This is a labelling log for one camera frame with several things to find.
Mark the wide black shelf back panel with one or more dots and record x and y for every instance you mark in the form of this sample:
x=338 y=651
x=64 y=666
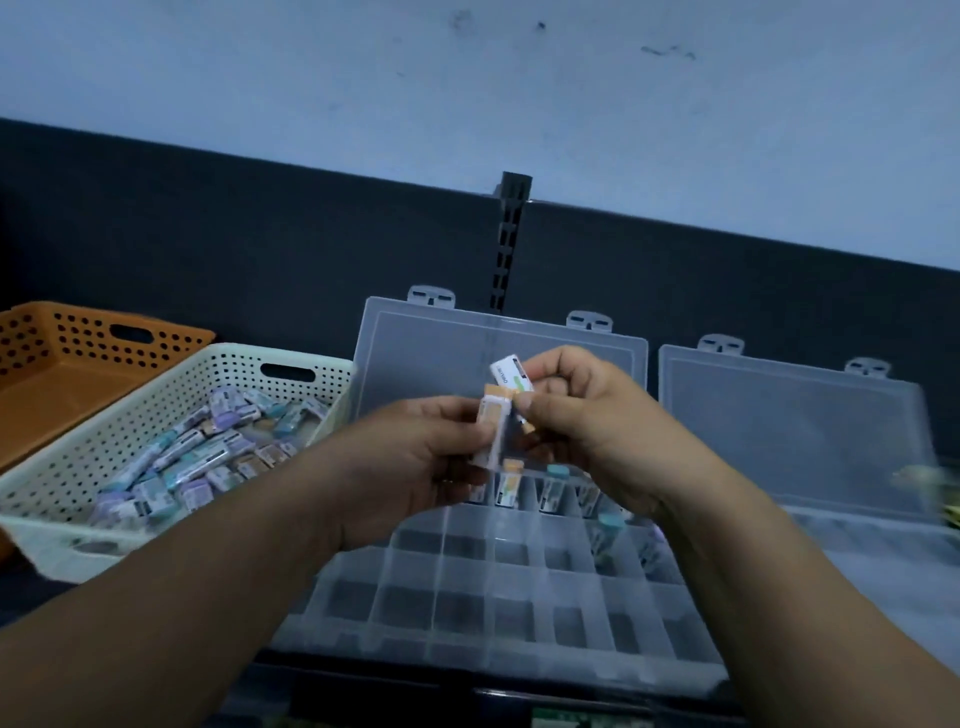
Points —
x=262 y=255

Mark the person's right forearm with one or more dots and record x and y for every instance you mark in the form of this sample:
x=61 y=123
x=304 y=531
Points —
x=810 y=622

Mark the person's left hand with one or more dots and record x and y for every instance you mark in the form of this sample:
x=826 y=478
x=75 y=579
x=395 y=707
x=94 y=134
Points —
x=397 y=472

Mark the white perforated plastic basket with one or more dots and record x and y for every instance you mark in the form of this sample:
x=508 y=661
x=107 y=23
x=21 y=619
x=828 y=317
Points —
x=45 y=487

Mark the white green-labelled small tube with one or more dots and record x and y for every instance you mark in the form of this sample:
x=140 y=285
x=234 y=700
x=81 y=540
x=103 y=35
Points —
x=512 y=373

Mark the narrow black shelf back panel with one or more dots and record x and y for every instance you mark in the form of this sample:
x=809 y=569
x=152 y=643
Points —
x=750 y=300

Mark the person's left forearm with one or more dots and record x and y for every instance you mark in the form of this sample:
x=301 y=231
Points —
x=150 y=615

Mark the black slotted shelf upright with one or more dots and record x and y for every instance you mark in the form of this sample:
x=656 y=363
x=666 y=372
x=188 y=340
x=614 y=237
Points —
x=511 y=225

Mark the orange plastic basket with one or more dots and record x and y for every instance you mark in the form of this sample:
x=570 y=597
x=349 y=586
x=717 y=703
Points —
x=60 y=382

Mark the orange-capped white small tube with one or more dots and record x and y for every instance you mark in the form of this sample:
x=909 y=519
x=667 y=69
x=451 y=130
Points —
x=491 y=427

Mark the pile of small tubes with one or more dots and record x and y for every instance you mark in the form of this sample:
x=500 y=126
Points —
x=195 y=457

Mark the row of small tubes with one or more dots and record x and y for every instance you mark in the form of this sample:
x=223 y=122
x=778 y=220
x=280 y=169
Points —
x=551 y=491

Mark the heap of yellow blue packets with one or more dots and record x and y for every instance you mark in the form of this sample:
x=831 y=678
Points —
x=934 y=487

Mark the person's right hand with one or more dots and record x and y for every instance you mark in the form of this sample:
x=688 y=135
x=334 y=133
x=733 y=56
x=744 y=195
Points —
x=615 y=442

